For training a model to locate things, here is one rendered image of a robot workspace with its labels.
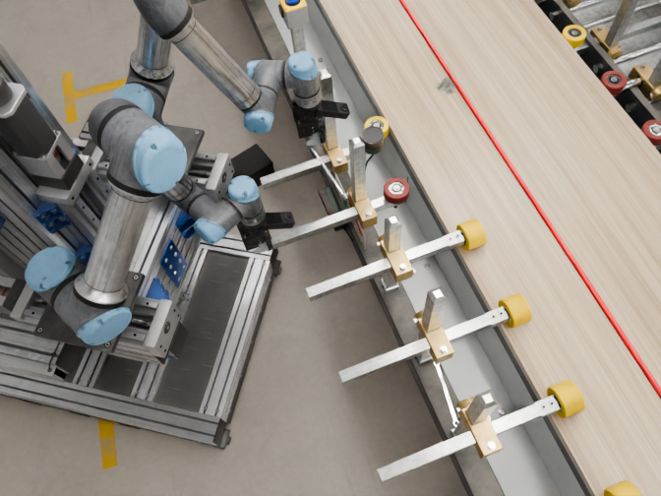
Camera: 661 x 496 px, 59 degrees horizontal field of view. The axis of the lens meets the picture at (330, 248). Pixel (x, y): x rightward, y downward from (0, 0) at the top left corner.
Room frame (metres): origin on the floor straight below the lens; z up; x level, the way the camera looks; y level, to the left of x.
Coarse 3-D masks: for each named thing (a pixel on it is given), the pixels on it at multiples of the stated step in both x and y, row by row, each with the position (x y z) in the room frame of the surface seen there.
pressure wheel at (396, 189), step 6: (390, 180) 1.01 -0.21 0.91; (396, 180) 1.01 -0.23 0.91; (402, 180) 1.01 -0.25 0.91; (384, 186) 0.99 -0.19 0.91; (390, 186) 0.99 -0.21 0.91; (396, 186) 0.98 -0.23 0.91; (402, 186) 0.99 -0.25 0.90; (408, 186) 0.98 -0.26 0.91; (384, 192) 0.98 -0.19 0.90; (390, 192) 0.97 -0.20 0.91; (396, 192) 0.97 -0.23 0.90; (402, 192) 0.96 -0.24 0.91; (408, 192) 0.96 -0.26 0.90; (390, 198) 0.95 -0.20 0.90; (396, 198) 0.95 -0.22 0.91; (402, 198) 0.95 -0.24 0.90; (396, 204) 0.94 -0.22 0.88
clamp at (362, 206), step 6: (348, 192) 1.02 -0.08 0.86; (366, 198) 0.98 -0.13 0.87; (354, 204) 0.97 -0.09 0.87; (360, 204) 0.97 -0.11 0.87; (366, 204) 0.96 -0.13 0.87; (360, 210) 0.94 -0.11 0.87; (366, 210) 0.94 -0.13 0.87; (372, 210) 0.94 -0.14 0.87; (360, 216) 0.92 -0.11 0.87; (372, 216) 0.92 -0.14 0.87; (360, 222) 0.92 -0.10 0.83; (366, 222) 0.91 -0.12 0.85; (372, 222) 0.91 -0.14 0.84
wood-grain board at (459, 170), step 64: (320, 0) 1.87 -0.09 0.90; (384, 0) 1.82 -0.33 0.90; (448, 0) 1.78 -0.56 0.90; (512, 0) 1.73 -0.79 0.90; (384, 64) 1.50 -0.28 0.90; (448, 64) 1.46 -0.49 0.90; (512, 64) 1.42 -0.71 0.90; (576, 64) 1.38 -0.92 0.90; (448, 128) 1.19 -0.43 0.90; (512, 128) 1.15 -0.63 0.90; (576, 128) 1.11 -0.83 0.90; (448, 192) 0.94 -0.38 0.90; (512, 192) 0.91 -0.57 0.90; (576, 192) 0.88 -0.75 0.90; (640, 192) 0.85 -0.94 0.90; (512, 256) 0.70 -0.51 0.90; (576, 256) 0.67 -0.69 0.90; (640, 256) 0.65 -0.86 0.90; (576, 320) 0.49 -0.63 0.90; (640, 320) 0.46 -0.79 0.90; (576, 384) 0.32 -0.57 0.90; (640, 384) 0.30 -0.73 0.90; (576, 448) 0.17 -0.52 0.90; (640, 448) 0.15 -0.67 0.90
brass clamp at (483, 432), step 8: (464, 400) 0.31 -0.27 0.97; (472, 400) 0.30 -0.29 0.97; (456, 408) 0.29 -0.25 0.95; (464, 408) 0.29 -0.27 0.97; (464, 416) 0.27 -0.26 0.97; (464, 424) 0.26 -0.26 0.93; (480, 424) 0.25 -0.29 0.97; (488, 424) 0.24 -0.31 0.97; (472, 432) 0.23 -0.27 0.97; (480, 432) 0.23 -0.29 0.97; (488, 432) 0.22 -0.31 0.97; (480, 440) 0.21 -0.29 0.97; (488, 440) 0.21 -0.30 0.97; (496, 440) 0.20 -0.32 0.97; (480, 448) 0.19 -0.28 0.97; (496, 448) 0.19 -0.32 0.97; (480, 456) 0.18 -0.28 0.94; (488, 456) 0.18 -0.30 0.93
